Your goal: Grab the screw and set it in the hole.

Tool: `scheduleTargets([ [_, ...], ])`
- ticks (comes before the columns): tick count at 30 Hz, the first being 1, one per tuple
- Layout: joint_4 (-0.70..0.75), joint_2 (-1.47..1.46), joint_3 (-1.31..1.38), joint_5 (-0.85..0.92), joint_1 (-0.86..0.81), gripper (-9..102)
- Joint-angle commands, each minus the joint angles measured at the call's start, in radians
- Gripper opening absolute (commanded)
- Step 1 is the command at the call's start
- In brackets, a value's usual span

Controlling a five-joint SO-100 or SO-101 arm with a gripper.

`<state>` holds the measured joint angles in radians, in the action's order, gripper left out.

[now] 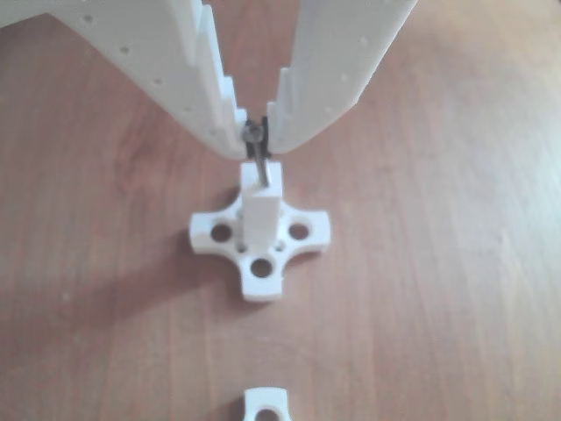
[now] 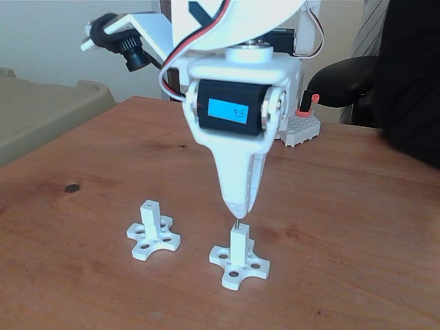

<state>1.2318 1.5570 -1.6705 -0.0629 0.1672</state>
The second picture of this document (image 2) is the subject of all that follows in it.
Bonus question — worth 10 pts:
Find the black and orange clamp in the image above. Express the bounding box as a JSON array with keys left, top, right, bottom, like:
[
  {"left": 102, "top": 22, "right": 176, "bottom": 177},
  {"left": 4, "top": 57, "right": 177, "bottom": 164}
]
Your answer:
[{"left": 296, "top": 89, "right": 320, "bottom": 119}]

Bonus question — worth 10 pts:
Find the black office chair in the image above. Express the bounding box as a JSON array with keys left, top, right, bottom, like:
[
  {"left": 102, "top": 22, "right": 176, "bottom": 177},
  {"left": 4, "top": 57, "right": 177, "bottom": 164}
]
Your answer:
[{"left": 307, "top": 56, "right": 379, "bottom": 127}]

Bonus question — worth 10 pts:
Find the grey striped fabric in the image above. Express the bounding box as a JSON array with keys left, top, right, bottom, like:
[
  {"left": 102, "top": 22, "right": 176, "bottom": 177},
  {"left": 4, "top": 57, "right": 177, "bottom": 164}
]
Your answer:
[{"left": 339, "top": 0, "right": 393, "bottom": 124}]

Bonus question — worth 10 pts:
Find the person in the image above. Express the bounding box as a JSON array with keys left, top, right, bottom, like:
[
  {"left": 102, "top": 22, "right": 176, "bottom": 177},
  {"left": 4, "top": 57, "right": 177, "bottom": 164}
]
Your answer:
[{"left": 373, "top": 0, "right": 440, "bottom": 166}]

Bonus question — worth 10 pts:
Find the beige plastic bin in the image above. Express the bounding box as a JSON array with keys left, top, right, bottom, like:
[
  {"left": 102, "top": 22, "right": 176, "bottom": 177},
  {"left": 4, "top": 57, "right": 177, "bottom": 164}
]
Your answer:
[{"left": 0, "top": 67, "right": 117, "bottom": 168}]

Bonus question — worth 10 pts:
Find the white perforated base plate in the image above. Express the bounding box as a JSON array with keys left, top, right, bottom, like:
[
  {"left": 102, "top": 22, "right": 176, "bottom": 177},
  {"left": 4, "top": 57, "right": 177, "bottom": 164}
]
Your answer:
[{"left": 280, "top": 113, "right": 322, "bottom": 149}]

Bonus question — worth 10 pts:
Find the white printed post holder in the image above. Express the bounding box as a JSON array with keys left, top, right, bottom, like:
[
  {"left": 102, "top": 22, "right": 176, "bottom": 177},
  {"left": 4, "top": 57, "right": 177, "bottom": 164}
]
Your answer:
[
  {"left": 126, "top": 199, "right": 182, "bottom": 261},
  {"left": 208, "top": 225, "right": 272, "bottom": 291}
]

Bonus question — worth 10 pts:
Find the white red servo wire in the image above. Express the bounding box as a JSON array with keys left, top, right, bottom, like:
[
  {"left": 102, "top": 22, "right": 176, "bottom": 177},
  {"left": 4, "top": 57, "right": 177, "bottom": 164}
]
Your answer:
[
  {"left": 297, "top": 0, "right": 326, "bottom": 60},
  {"left": 157, "top": 0, "right": 238, "bottom": 102}
]

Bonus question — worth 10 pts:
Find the black camera cable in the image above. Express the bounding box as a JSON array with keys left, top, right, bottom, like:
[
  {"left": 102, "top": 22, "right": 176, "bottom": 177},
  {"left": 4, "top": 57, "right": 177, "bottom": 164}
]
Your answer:
[{"left": 144, "top": 51, "right": 163, "bottom": 70}]

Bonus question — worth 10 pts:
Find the black camera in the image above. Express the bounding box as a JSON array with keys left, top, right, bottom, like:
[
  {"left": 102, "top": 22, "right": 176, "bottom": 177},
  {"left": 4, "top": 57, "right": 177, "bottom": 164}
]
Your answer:
[{"left": 86, "top": 13, "right": 149, "bottom": 73}]

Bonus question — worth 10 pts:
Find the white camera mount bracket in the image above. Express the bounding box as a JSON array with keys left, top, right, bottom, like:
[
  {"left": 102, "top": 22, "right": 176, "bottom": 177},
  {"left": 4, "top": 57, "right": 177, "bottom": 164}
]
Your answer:
[{"left": 80, "top": 12, "right": 173, "bottom": 59}]

